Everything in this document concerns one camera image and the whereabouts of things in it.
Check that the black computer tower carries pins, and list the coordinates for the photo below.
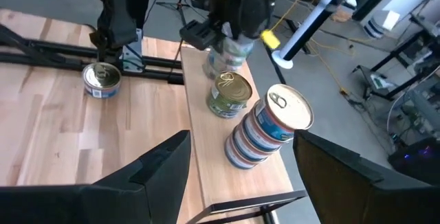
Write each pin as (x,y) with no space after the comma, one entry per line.
(416,158)

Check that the white navy-striped device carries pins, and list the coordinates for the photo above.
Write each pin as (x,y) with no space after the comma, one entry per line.
(381,23)

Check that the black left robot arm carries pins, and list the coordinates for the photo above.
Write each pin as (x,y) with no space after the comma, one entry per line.
(115,18)

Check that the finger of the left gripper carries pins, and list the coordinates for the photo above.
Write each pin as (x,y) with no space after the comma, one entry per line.
(199,35)
(256,18)

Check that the white round-base stand black pole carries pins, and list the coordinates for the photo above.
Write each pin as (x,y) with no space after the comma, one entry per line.
(283,62)

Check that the yellow tag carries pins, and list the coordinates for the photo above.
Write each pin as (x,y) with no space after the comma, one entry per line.
(269,39)

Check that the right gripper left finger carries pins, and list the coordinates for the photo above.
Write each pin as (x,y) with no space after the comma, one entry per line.
(86,203)

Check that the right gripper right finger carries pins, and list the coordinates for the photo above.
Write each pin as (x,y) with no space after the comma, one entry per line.
(361,200)

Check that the gold-lid green label can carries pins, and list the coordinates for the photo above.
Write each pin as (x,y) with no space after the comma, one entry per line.
(223,111)
(233,86)

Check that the silver arm base bracket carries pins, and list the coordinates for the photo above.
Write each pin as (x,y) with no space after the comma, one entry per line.
(132,57)

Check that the plain-lid silver seafood can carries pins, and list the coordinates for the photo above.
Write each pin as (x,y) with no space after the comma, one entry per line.
(237,48)
(225,62)
(216,73)

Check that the wooden shelf black metal frame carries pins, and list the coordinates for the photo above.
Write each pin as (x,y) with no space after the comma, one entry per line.
(220,155)

